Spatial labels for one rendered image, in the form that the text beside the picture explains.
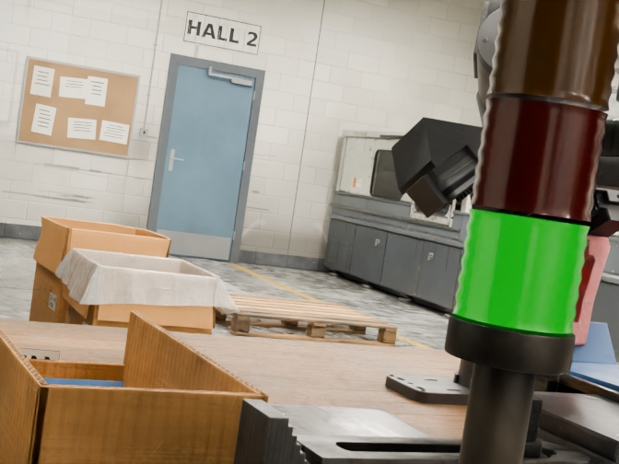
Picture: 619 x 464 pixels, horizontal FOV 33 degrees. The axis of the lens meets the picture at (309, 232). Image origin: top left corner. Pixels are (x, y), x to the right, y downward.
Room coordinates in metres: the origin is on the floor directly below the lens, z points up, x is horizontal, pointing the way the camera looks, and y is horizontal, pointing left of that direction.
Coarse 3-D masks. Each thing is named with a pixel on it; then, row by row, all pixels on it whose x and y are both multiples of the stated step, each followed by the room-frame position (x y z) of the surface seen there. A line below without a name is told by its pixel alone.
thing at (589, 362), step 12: (600, 324) 0.71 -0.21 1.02; (588, 336) 0.70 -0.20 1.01; (600, 336) 0.71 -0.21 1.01; (576, 348) 0.69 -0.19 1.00; (588, 348) 0.70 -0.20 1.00; (600, 348) 0.70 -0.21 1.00; (612, 348) 0.71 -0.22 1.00; (576, 360) 0.69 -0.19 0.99; (588, 360) 0.69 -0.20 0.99; (600, 360) 0.70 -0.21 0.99; (612, 360) 0.70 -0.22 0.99; (576, 372) 0.64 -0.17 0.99; (588, 372) 0.64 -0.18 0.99; (600, 372) 0.65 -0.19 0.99; (612, 372) 0.66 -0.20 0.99; (600, 384) 0.62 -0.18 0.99; (612, 384) 0.61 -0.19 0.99
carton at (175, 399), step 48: (0, 336) 0.60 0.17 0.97; (144, 336) 0.73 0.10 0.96; (0, 384) 0.58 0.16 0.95; (48, 384) 0.50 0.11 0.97; (144, 384) 0.71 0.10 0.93; (192, 384) 0.63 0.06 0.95; (240, 384) 0.57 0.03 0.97; (0, 432) 0.56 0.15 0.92; (48, 432) 0.49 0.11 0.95; (96, 432) 0.50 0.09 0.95; (144, 432) 0.51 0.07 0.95; (192, 432) 0.53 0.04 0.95
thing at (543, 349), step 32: (448, 352) 0.33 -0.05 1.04; (480, 352) 0.31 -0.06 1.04; (512, 352) 0.31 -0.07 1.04; (544, 352) 0.31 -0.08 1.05; (480, 384) 0.32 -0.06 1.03; (512, 384) 0.32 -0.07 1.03; (480, 416) 0.32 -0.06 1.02; (512, 416) 0.32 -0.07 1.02; (480, 448) 0.32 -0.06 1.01; (512, 448) 0.32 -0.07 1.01
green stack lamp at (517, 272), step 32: (480, 224) 0.32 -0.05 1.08; (512, 224) 0.31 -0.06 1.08; (544, 224) 0.31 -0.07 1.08; (480, 256) 0.32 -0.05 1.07; (512, 256) 0.31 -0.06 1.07; (544, 256) 0.31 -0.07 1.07; (576, 256) 0.32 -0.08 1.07; (480, 288) 0.32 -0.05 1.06; (512, 288) 0.31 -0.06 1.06; (544, 288) 0.31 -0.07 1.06; (576, 288) 0.32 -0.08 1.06; (480, 320) 0.32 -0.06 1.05; (512, 320) 0.31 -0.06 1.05; (544, 320) 0.31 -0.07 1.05
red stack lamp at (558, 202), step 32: (512, 128) 0.32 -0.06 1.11; (544, 128) 0.31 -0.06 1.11; (576, 128) 0.31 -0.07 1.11; (480, 160) 0.33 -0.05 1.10; (512, 160) 0.31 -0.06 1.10; (544, 160) 0.31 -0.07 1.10; (576, 160) 0.31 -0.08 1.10; (480, 192) 0.32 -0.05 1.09; (512, 192) 0.31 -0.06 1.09; (544, 192) 0.31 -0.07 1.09; (576, 192) 0.31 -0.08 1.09
